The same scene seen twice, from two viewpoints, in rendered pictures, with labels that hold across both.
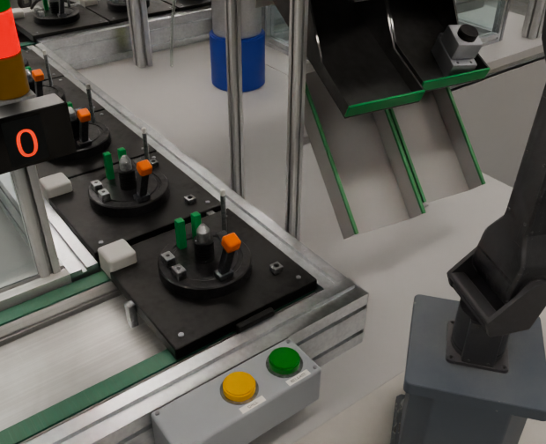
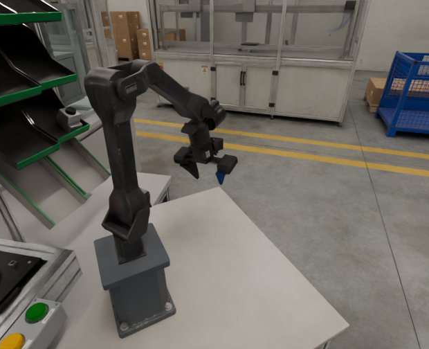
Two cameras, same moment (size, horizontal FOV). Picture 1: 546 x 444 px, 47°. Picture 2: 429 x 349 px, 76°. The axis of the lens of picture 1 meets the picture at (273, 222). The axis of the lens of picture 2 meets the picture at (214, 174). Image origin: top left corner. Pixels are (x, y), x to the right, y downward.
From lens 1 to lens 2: 0.07 m
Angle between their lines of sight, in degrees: 35
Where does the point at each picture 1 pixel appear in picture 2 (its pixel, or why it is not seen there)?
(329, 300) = (53, 264)
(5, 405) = not seen: outside the picture
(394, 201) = (70, 199)
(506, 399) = (151, 266)
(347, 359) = (77, 287)
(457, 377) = (126, 269)
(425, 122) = (70, 157)
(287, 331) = (32, 294)
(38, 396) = not seen: outside the picture
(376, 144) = (48, 176)
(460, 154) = (94, 166)
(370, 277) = (75, 240)
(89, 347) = not seen: outside the picture
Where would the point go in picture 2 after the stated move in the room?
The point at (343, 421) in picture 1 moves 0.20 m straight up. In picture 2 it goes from (86, 319) to (64, 266)
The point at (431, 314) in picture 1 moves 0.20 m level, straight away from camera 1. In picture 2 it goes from (104, 246) to (99, 199)
